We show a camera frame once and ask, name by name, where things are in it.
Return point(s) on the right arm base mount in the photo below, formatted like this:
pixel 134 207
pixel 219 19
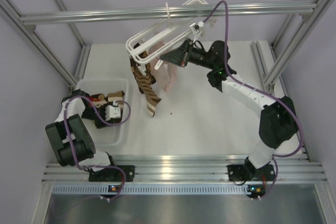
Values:
pixel 237 173

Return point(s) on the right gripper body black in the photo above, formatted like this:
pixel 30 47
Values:
pixel 195 56

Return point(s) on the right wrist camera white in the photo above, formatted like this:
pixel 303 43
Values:
pixel 196 28

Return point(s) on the white plastic basket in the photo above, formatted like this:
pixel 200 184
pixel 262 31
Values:
pixel 108 136

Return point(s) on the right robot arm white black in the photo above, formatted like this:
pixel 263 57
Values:
pixel 277 117

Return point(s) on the brown beige striped sock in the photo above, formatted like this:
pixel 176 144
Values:
pixel 145 83

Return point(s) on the aluminium crossbar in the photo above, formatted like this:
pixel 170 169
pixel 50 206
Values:
pixel 184 11

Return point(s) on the slotted cable duct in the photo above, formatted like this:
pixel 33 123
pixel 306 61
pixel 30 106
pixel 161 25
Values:
pixel 156 189

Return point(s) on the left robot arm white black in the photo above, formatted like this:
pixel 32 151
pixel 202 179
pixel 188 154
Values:
pixel 71 141

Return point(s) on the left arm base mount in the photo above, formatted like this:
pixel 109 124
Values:
pixel 112 175

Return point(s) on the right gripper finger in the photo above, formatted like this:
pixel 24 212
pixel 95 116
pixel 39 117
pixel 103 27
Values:
pixel 182 48
pixel 175 57

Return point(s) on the white plastic clip hanger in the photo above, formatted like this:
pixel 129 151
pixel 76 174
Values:
pixel 163 35

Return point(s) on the red sock with face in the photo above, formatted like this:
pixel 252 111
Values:
pixel 98 100

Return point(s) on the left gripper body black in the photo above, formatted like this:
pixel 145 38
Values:
pixel 90 113

